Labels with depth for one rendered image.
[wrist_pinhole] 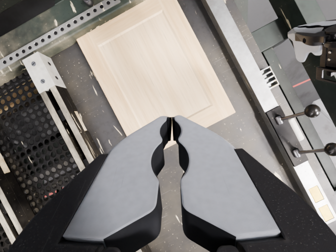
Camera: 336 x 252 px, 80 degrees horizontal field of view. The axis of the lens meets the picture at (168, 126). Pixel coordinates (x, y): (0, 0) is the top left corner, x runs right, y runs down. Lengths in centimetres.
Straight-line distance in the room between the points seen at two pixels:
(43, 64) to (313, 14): 88
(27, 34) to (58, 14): 13
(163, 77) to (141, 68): 8
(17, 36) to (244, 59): 77
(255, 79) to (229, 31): 18
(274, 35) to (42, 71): 81
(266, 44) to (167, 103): 42
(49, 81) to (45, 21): 21
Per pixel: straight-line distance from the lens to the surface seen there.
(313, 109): 67
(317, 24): 48
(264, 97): 74
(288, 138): 76
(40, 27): 88
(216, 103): 72
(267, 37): 88
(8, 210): 92
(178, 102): 71
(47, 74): 79
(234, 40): 75
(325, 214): 89
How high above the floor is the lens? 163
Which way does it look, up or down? 33 degrees down
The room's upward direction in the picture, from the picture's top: 154 degrees clockwise
